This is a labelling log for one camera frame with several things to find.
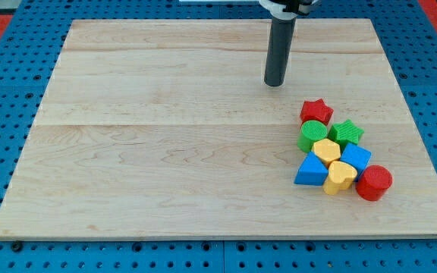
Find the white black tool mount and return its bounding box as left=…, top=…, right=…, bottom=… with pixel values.
left=259, top=0, right=320, bottom=20

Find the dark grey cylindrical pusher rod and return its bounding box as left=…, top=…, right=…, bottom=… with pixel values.
left=264, top=17, right=296, bottom=87

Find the red star block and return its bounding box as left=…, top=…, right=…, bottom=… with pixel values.
left=299, top=99, right=334, bottom=126

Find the green star block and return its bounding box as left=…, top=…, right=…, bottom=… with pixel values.
left=327, top=119, right=364, bottom=152

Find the green cylinder block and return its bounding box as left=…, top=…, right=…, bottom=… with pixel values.
left=297, top=120, right=328, bottom=153

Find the yellow hexagon block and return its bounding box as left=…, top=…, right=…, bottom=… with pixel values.
left=311, top=139, right=341, bottom=168

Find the blue cube block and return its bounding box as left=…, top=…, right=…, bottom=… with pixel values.
left=340, top=143, right=372, bottom=179

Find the blue triangle block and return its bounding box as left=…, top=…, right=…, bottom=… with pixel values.
left=294, top=152, right=329, bottom=186

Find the yellow heart block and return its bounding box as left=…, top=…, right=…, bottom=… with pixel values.
left=322, top=161, right=358, bottom=195

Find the light wooden board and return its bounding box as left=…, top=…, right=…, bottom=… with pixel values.
left=0, top=19, right=437, bottom=241

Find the red cylinder block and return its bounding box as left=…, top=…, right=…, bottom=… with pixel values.
left=356, top=165, right=393, bottom=202

